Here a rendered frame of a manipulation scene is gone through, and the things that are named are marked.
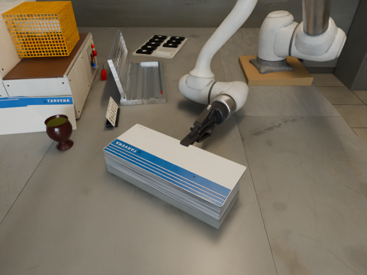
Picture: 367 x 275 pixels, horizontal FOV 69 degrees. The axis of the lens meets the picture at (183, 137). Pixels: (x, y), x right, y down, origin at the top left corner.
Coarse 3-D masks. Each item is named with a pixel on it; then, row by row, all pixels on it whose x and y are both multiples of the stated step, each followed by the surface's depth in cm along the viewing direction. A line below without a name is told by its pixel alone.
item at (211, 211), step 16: (112, 160) 81; (128, 160) 77; (128, 176) 80; (144, 176) 76; (160, 176) 72; (160, 192) 75; (176, 192) 71; (192, 192) 67; (192, 208) 71; (208, 208) 67; (224, 208) 68
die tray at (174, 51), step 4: (152, 36) 197; (148, 40) 189; (164, 40) 189; (184, 40) 189; (144, 44) 183; (180, 44) 183; (184, 44) 186; (140, 48) 176; (160, 48) 176; (164, 48) 176; (168, 48) 176; (172, 48) 176; (176, 48) 176; (180, 48) 177; (152, 52) 170; (172, 52) 170; (176, 52) 170; (144, 56) 167; (148, 56) 166; (152, 56) 165; (156, 56) 165; (160, 56) 165; (164, 56) 165; (168, 56) 165; (172, 56) 165
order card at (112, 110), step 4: (112, 100) 113; (112, 104) 111; (116, 104) 116; (108, 108) 106; (112, 108) 109; (116, 108) 114; (108, 112) 104; (112, 112) 107; (116, 112) 112; (108, 116) 102; (112, 116) 106; (112, 120) 104; (112, 124) 103
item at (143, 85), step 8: (136, 64) 152; (144, 64) 152; (152, 64) 152; (160, 64) 151; (136, 72) 143; (144, 72) 143; (152, 72) 143; (160, 72) 142; (128, 80) 135; (136, 80) 135; (144, 80) 135; (152, 80) 135; (128, 88) 128; (136, 88) 128; (144, 88) 128; (152, 88) 128; (128, 96) 122; (136, 96) 122; (144, 96) 122; (152, 96) 122; (160, 96) 122; (128, 104) 119
